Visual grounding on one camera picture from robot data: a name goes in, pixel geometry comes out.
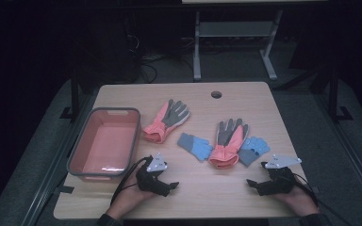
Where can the grey metal stand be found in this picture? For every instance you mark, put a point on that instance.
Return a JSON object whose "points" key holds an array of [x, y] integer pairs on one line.
{"points": [[232, 29]]}

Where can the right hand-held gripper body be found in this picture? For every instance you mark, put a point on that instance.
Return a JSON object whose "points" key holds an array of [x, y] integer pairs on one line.
{"points": [[279, 183]]}

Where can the person's left hand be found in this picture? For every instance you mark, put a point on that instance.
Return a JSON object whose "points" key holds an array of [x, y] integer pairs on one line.
{"points": [[128, 197]]}

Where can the metal floor rail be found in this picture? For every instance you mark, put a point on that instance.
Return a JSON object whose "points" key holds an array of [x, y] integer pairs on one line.
{"points": [[352, 157], [53, 163]]}

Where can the pink and grey glove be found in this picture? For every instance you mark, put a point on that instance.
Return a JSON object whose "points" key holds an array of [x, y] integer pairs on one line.
{"points": [[229, 141], [166, 121]]}

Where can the blue and grey knit glove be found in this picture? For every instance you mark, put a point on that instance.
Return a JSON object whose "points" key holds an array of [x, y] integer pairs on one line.
{"points": [[254, 149], [196, 146]]}

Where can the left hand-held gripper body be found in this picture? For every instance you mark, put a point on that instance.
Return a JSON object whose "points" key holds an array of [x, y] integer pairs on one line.
{"points": [[155, 164]]}

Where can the black upright post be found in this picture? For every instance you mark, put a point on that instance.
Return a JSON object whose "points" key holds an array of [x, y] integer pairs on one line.
{"points": [[74, 94], [333, 91]]}

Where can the person's right hand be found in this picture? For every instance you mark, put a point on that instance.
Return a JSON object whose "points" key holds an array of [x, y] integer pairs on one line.
{"points": [[298, 201]]}

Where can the pink basket with grey rim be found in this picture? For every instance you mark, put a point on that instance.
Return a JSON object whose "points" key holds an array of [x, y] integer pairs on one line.
{"points": [[106, 141]]}

